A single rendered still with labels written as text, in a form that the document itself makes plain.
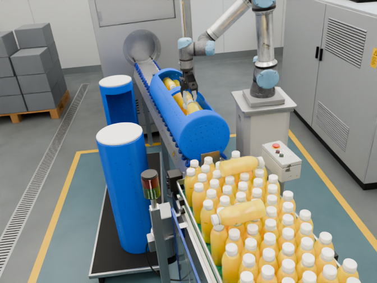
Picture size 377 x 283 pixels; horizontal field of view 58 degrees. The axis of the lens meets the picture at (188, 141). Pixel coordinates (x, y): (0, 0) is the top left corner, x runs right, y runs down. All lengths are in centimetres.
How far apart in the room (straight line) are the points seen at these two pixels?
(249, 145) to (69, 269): 160
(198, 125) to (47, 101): 365
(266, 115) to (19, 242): 221
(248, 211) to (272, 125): 92
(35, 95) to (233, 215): 427
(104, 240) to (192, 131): 127
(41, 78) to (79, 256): 289
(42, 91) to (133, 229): 319
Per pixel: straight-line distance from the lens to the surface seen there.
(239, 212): 123
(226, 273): 125
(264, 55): 184
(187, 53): 183
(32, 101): 523
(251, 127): 203
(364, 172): 328
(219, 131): 180
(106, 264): 251
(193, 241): 149
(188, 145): 178
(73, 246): 294
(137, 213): 227
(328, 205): 316
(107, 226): 278
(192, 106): 187
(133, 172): 208
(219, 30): 193
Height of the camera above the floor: 196
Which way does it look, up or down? 29 degrees down
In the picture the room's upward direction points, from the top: 5 degrees counter-clockwise
